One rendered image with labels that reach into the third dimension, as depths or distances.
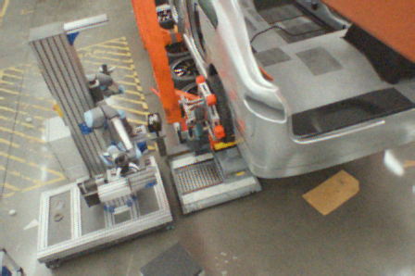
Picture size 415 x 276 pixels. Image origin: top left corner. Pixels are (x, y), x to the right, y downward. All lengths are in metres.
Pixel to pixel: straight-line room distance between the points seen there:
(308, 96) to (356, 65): 0.61
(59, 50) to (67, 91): 0.33
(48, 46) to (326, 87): 2.38
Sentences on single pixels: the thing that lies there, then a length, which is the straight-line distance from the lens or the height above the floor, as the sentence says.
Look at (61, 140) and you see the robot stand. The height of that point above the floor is 1.21.
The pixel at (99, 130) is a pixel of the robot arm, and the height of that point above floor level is 1.30.
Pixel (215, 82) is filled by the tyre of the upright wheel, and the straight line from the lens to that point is 3.47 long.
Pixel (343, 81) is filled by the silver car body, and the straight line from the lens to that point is 3.78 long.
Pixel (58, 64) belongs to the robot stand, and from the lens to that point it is 2.98.
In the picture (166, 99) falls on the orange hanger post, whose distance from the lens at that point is 3.98.
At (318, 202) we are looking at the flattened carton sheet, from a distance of 3.91.
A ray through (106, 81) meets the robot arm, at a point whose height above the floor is 1.40.
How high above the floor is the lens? 3.01
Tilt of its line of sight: 39 degrees down
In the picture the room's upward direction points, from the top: 11 degrees counter-clockwise
